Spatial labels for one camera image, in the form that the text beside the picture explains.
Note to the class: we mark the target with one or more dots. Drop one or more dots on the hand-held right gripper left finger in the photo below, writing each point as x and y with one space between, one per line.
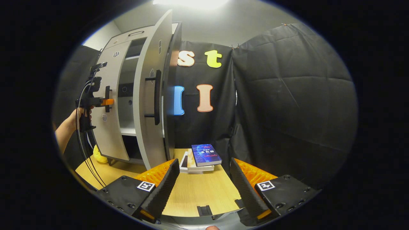
163 188

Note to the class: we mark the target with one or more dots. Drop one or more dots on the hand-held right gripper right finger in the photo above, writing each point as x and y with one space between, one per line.
246 188

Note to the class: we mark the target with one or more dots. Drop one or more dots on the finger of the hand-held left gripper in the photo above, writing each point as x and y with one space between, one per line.
108 102

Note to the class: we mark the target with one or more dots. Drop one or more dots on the grey cabinet door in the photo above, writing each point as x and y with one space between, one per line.
108 137
143 134

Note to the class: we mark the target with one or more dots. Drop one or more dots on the grey double-door shoe cabinet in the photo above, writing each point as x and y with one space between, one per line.
172 95

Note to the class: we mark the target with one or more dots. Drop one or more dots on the grey cabinet drawer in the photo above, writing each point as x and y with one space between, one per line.
123 36

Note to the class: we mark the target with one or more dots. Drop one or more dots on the beige book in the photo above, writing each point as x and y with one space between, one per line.
191 161

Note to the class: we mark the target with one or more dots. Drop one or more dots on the blue cover book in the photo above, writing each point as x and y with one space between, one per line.
206 155

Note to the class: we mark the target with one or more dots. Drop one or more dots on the yellow plush toy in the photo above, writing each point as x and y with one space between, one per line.
99 156

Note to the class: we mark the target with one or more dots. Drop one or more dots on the black backdrop cloth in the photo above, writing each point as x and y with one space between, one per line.
287 105

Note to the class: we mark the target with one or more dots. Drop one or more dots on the large ceiling light panel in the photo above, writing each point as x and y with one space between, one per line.
191 2

